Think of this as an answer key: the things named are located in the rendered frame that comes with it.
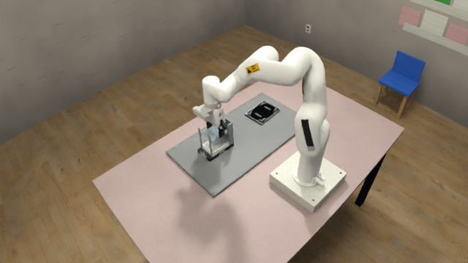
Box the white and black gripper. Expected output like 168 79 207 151
206 107 227 138

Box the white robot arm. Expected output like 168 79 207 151
192 46 331 187

